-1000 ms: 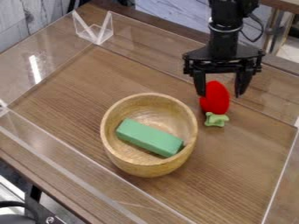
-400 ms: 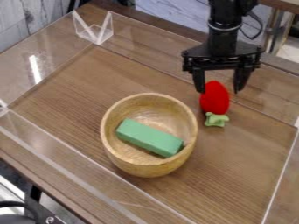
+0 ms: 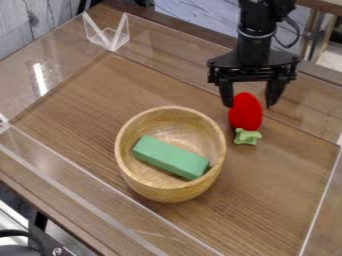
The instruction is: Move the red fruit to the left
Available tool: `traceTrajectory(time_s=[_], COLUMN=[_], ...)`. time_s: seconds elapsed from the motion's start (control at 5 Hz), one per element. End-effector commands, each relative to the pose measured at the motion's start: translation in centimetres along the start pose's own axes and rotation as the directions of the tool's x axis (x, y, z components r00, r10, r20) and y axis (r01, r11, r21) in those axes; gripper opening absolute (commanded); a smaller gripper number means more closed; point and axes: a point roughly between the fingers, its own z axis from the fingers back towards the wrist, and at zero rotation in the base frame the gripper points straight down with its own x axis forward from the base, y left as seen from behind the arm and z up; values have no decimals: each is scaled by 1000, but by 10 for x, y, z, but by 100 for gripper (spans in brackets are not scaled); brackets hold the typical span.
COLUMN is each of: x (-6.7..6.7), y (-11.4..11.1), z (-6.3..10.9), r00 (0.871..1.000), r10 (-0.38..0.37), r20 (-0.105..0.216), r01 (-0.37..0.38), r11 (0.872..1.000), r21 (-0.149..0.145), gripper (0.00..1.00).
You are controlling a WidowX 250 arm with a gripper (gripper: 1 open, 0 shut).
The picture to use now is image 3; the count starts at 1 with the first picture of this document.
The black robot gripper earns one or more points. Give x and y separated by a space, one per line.
277 71

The green rectangular block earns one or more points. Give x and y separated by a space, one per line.
169 158

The red plush strawberry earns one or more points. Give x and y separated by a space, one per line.
245 117

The clear acrylic corner bracket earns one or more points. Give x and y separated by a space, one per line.
108 38

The wooden background furniture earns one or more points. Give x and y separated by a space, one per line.
315 17

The black table leg frame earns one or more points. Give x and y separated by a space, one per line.
41 244

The wooden bowl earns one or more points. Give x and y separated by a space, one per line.
184 128

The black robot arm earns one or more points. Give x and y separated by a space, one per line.
253 61

